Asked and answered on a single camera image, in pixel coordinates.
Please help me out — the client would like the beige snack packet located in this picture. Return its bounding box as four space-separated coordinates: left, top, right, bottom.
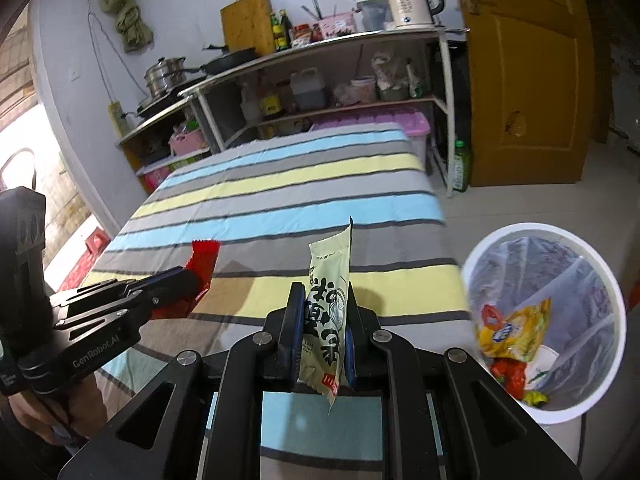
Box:
299 223 352 404

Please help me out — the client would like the red snack packet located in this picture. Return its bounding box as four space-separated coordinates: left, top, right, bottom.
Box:
150 240 221 320

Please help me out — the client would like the red plastic bag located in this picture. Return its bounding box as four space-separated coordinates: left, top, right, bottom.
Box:
489 358 527 401

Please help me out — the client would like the yellow chips bag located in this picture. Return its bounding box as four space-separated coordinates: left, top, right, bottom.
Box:
477 298 551 363

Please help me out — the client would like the green snack bag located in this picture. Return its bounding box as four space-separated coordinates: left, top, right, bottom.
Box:
522 390 549 408

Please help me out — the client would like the white wrapper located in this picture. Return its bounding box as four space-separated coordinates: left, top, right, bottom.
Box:
525 344 559 390

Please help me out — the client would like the white round trash bin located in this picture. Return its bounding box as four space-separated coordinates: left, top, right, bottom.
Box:
460 221 628 427

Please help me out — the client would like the person's left hand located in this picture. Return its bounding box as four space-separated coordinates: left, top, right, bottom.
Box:
8 375 107 445

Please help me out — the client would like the striped tablecloth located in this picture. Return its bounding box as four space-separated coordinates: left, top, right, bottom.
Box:
79 121 482 480

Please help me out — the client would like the small red wrapper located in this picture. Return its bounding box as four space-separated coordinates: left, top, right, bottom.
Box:
480 304 503 330

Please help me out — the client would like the pink plastic basket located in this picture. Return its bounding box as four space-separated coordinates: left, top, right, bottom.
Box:
168 129 208 156

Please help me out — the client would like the white plastic bin liner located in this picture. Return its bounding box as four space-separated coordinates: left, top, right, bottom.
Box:
470 236 618 409

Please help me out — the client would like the black induction cooker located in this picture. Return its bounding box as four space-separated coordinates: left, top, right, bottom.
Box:
136 77 205 119

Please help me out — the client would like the stainless steel steamer pot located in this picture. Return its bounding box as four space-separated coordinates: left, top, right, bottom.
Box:
144 58 201 99

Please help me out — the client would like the yellow label oil bottle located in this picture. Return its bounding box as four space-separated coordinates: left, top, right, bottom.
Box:
257 70 282 118

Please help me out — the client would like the green detergent bottle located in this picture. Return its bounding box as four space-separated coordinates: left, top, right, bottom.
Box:
451 140 471 192

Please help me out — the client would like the pink lidded storage box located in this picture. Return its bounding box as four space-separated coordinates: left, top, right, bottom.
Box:
311 107 432 168

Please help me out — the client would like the dark liquid plastic jug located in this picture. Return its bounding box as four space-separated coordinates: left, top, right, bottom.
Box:
290 67 328 110

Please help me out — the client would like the black frying pan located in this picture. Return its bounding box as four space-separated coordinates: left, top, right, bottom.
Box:
183 44 258 76

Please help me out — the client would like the green sauce bottle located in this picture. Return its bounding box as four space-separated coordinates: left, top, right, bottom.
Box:
270 13 288 51

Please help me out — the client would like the white metal shelf rack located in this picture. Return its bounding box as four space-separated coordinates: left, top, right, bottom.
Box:
116 26 456 191

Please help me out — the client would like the wooden cutting board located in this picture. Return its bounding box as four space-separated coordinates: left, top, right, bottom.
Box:
220 0 276 56

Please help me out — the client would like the dark sauce bottle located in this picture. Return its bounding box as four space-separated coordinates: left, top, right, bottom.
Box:
279 9 293 48

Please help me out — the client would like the green hanging cloth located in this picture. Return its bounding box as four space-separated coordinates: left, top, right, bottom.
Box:
99 0 153 52

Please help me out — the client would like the pink utensil holder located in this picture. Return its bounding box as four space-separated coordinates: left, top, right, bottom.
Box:
319 11 357 40

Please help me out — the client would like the clear plastic container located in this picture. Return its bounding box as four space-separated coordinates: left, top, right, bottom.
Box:
356 0 393 32

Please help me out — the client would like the yellow wooden door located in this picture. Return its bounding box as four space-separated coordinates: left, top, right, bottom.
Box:
460 0 594 186

